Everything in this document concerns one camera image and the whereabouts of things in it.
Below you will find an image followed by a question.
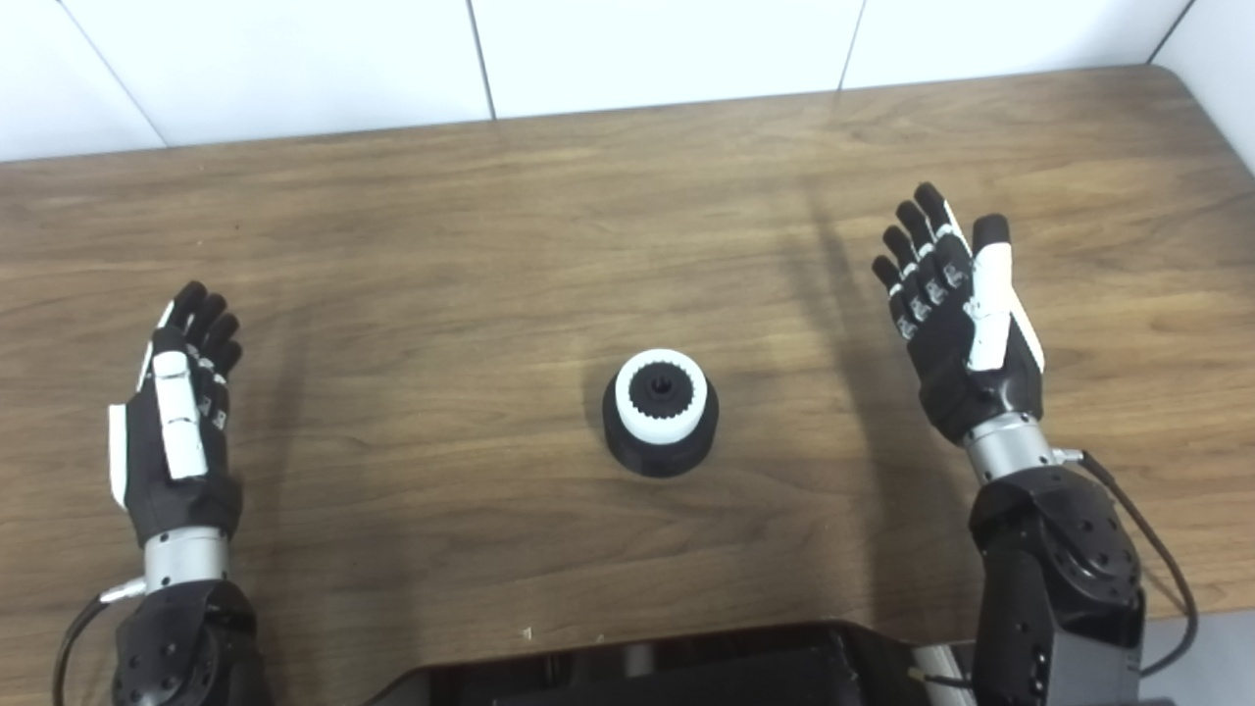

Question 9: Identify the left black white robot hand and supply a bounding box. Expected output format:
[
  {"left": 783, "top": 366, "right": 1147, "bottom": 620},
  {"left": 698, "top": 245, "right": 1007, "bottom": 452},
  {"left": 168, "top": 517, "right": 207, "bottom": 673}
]
[{"left": 107, "top": 281, "right": 244, "bottom": 548}]

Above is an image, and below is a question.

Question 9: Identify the black robot torso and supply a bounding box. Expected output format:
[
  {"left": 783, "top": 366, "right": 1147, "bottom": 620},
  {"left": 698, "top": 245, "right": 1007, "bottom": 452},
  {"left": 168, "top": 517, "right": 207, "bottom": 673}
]
[{"left": 368, "top": 620, "right": 981, "bottom": 706}]

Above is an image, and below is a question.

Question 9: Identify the round black plastic part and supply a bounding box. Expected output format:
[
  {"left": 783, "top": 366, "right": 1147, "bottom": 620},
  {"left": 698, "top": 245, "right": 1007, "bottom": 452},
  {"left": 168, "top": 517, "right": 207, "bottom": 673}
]
[{"left": 601, "top": 361, "right": 720, "bottom": 479}]

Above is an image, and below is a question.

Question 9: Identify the white toothed plastic ring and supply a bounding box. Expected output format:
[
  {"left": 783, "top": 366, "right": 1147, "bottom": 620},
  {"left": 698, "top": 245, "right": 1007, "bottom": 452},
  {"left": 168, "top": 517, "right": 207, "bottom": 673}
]
[{"left": 615, "top": 349, "right": 709, "bottom": 446}]

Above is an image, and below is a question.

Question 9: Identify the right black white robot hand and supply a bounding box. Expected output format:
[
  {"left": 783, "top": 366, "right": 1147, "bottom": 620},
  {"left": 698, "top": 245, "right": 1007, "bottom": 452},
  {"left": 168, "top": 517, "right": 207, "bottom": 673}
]
[{"left": 872, "top": 182, "right": 1046, "bottom": 447}]

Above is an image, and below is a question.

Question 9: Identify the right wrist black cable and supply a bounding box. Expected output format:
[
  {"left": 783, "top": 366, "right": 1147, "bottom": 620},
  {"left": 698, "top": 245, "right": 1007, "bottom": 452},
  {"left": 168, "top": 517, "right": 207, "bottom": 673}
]
[{"left": 1054, "top": 448, "right": 1199, "bottom": 678}]

